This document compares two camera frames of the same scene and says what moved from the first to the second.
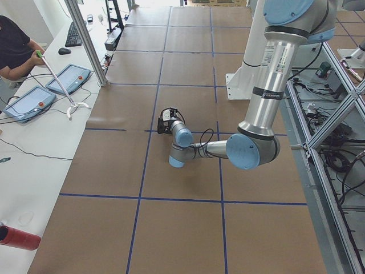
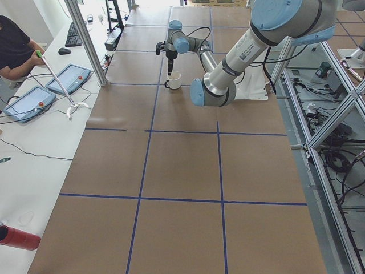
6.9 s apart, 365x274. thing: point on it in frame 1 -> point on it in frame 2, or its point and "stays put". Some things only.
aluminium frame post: (77, 17) stays put
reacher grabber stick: (73, 105) stays put
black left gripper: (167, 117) -> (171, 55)
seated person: (17, 51) stays put
